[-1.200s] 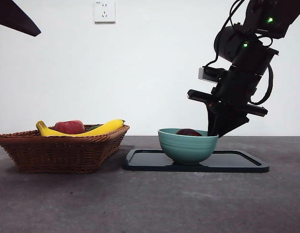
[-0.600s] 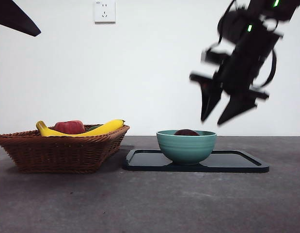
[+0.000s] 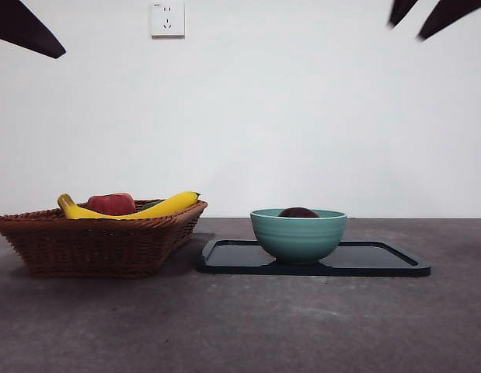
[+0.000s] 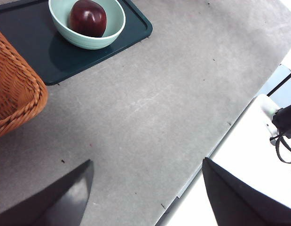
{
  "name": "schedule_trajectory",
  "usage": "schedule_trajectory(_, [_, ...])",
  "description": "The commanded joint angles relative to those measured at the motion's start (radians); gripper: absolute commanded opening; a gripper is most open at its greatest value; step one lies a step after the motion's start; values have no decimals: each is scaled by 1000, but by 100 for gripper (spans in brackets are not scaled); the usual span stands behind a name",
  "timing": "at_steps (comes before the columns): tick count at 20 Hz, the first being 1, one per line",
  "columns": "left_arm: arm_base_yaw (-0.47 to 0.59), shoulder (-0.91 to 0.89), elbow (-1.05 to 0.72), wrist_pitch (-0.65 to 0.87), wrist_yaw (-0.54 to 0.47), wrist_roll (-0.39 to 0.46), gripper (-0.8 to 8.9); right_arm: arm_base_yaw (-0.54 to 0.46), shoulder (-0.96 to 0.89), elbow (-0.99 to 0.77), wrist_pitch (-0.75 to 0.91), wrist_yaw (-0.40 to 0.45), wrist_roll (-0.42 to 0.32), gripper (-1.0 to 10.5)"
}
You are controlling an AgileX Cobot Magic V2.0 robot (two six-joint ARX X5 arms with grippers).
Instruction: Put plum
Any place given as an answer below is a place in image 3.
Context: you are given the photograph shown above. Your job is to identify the dark purple plum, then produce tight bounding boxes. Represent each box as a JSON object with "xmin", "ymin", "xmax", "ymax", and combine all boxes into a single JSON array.
[{"xmin": 277, "ymin": 207, "xmax": 321, "ymax": 218}]

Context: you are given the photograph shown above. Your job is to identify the teal ceramic bowl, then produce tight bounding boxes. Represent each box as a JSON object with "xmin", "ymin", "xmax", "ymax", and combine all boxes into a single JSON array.
[{"xmin": 250, "ymin": 208, "xmax": 348, "ymax": 267}]

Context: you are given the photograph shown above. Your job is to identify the red apple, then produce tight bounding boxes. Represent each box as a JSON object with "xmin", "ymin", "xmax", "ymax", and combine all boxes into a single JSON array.
[{"xmin": 87, "ymin": 192, "xmax": 135, "ymax": 215}]

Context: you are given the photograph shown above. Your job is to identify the yellow banana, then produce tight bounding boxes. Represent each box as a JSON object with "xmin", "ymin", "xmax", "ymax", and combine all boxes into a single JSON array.
[{"xmin": 57, "ymin": 190, "xmax": 202, "ymax": 221}]

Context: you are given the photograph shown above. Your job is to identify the brown wicker basket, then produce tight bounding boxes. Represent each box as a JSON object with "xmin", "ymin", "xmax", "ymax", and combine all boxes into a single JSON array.
[{"xmin": 0, "ymin": 200, "xmax": 208, "ymax": 279}]

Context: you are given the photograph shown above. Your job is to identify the black rectangular tray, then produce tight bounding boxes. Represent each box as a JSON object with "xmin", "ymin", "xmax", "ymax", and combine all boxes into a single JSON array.
[{"xmin": 196, "ymin": 238, "xmax": 432, "ymax": 277}]

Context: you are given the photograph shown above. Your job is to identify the white wall power socket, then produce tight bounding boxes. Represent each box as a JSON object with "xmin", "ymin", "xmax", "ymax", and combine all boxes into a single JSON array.
[{"xmin": 150, "ymin": 2, "xmax": 186, "ymax": 39}]

